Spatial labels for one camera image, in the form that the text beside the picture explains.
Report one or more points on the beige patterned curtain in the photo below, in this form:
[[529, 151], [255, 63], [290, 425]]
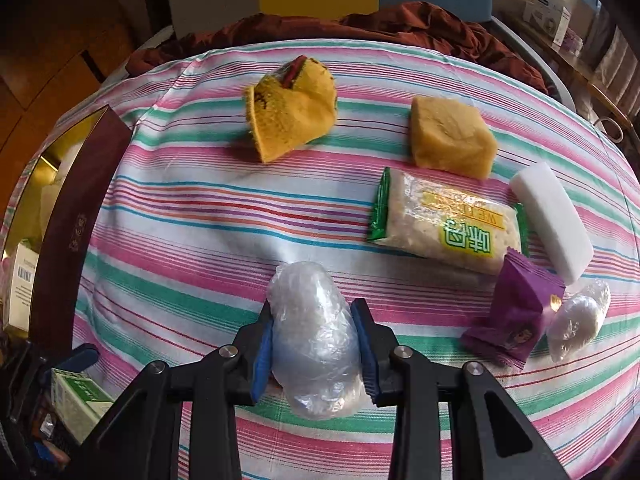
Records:
[[615, 60]]

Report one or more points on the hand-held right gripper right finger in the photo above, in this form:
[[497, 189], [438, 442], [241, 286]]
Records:
[[365, 355]]

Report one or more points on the small purple pack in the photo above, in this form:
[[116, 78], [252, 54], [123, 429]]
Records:
[[574, 41]]

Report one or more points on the green cracker packet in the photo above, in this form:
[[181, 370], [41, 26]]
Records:
[[450, 225]]

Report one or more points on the yellow sponge block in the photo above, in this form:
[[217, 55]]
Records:
[[450, 135]]

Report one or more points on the purple snack packet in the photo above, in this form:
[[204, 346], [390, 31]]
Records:
[[515, 305]]

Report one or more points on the white sponge block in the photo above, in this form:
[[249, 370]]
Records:
[[550, 220]]

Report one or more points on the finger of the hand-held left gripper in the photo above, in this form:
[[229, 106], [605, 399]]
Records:
[[47, 454], [80, 355]]

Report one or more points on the wooden wardrobe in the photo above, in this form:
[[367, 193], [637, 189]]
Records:
[[50, 35]]

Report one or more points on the clear plastic ball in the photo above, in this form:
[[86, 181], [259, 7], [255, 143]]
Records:
[[577, 320], [315, 340]]

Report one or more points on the rust brown blanket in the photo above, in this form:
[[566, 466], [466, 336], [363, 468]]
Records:
[[400, 25]]

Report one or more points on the pink green striped cloth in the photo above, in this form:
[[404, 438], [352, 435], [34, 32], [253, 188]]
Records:
[[200, 235]]

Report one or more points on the maroon tin box gold inside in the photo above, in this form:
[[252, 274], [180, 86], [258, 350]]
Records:
[[65, 240]]

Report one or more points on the wooden desk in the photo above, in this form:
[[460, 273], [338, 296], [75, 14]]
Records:
[[590, 80]]

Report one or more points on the green white small box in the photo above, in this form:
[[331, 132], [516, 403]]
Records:
[[80, 402]]

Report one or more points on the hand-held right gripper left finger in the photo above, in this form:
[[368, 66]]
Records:
[[262, 355]]

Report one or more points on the yellow knitted sock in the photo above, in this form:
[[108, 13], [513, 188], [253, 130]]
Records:
[[300, 110]]

